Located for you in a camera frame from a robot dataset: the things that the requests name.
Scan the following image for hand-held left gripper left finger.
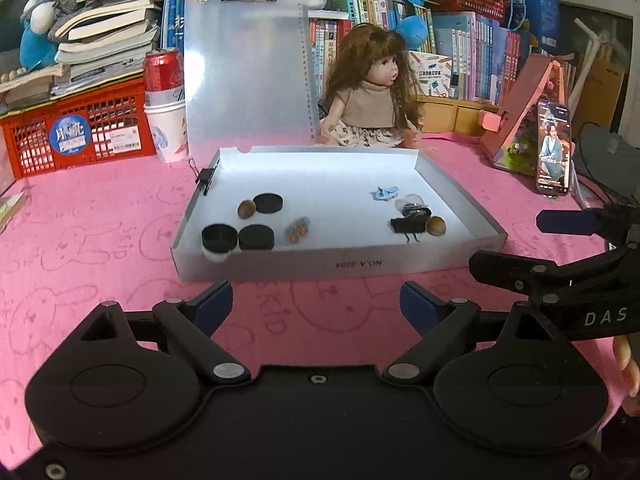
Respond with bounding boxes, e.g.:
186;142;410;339
80;280;251;386

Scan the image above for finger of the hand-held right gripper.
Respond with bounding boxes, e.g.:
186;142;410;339
468;249;626;304
536;208;608;236

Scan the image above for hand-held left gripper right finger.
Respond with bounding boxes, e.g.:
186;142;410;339
382;281;571;385

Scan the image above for tall black cap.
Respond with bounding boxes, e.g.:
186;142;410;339
201;224;237;261

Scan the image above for large black binder clip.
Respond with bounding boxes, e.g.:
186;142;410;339
390;215;431;243

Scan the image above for large black round cap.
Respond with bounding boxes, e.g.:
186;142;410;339
252;192;285;214

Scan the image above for white cardboard box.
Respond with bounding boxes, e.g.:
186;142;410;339
171;146;508;283

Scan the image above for person's right hand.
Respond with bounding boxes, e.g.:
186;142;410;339
612;335;640;417

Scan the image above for smartphone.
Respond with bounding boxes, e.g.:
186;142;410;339
536;100;572;197

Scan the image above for dark bag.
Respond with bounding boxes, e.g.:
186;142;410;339
570;122;640;201

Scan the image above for small black binder clip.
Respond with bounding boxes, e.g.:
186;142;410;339
189;157;221;197

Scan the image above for pink phone stand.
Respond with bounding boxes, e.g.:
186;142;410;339
480;53;571;176

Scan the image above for brown cardboard box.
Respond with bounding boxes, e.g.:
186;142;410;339
575;57;626;133

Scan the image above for pink bunny print blanket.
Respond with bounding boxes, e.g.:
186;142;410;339
0;132;640;461

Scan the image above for wooden drawer unit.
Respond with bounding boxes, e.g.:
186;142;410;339
417;95;506;136

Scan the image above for white tubes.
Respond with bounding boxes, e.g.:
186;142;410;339
565;17;616;106

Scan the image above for white paper cup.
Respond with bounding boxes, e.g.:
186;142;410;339
143;100;190;163

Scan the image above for row of books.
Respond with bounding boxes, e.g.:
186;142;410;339
310;0;531;106

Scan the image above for white printed carton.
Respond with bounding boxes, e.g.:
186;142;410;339
407;50;458;98

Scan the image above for blue bag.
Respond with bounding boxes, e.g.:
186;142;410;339
507;0;563;56

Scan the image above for brown-haired doll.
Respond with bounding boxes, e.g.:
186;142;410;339
315;25;441;153

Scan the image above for notebook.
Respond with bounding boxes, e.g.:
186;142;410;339
0;190;28;233

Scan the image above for translucent clipboard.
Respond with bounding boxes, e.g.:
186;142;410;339
182;0;321;171

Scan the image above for red drink can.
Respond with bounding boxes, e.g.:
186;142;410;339
143;48;186;106

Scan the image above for red plastic basket with sticker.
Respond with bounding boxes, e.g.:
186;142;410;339
0;77;158;180

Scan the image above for blue plush ball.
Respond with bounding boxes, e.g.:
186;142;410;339
397;15;428;48

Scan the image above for stack of books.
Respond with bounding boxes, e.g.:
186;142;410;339
0;0;176;111

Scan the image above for blue and white plush toy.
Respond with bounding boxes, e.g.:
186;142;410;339
20;0;61;71

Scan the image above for white cable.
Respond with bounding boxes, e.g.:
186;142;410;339
570;175;593;211

